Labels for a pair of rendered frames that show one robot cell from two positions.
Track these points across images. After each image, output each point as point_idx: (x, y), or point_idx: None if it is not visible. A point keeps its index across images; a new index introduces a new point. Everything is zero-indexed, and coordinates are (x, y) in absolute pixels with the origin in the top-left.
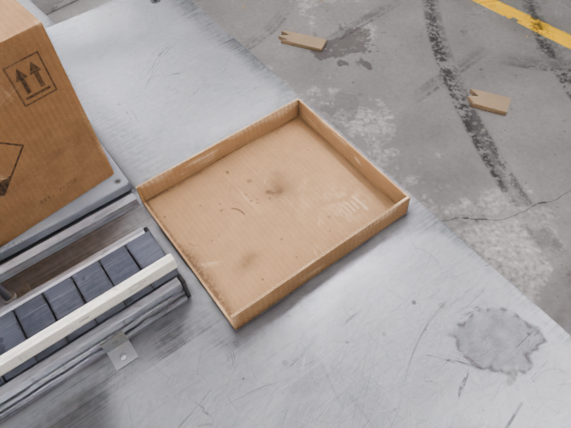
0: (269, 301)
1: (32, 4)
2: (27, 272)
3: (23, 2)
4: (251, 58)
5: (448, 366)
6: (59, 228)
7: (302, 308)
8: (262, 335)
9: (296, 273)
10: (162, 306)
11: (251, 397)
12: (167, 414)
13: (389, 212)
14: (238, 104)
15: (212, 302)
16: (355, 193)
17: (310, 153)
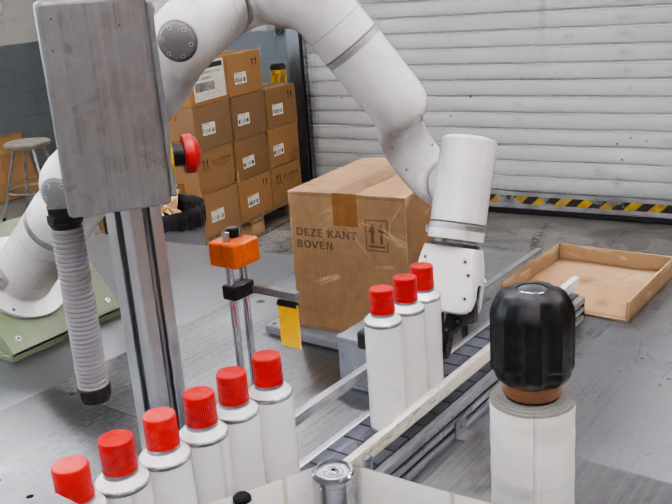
0: (637, 305)
1: (286, 255)
2: (461, 333)
3: (277, 255)
4: (493, 247)
5: None
6: None
7: (657, 309)
8: (645, 320)
9: (645, 286)
10: (577, 315)
11: (667, 336)
12: (627, 350)
13: (669, 264)
14: (510, 262)
15: (600, 318)
16: (634, 273)
17: (586, 267)
